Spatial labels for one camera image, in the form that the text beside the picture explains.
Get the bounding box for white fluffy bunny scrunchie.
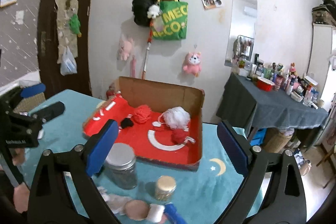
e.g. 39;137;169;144
97;186;131;215

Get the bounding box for black scrunchie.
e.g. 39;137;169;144
120;117;134;129

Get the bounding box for coral knitted scrunchie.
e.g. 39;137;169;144
133;105;151;124

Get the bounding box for white pink fluffy item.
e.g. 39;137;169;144
146;203;167;223

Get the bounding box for red plush scrunchie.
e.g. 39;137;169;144
171;128;196;144

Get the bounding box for white mesh bath pouf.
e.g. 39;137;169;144
152;106;191;131

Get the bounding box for person's left hand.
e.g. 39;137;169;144
11;148;30;213

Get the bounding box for plastic bag on door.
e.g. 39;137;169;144
60;46;77;76

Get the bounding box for tall jar with metal lid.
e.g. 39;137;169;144
105;143;137;190

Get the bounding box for turquoise fluffy table cloth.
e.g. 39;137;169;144
19;90;243;223

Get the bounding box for green cactus plush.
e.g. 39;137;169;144
69;14;81;38

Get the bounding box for side table with blue cloth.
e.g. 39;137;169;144
216;73;328;132

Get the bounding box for small jar with yellow capsules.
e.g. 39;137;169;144
155;176;177;201

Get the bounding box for blue small object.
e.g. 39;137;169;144
164;203;187;224

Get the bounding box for red bowl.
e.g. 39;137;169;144
256;76;275;92

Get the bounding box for red cardboard box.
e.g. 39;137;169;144
83;77;205;172

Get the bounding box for red tipped metal rod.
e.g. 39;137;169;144
141;21;153;80

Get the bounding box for dark brown door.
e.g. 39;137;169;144
37;0;92;98

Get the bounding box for green tote bag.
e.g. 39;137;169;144
151;0;189;41

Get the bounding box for white wardrobe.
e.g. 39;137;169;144
305;0;336;111

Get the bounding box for pink stick on wall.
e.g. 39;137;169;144
130;55;136;78

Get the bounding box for pink bunny plush on wall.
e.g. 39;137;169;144
118;35;134;61

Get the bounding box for black bag on wall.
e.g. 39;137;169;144
131;0;159;27

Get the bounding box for white plush keychain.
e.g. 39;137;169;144
147;5;162;19

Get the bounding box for pink fox plush on wall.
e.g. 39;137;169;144
182;52;202;77

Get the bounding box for wall mirror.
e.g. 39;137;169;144
224;0;257;67

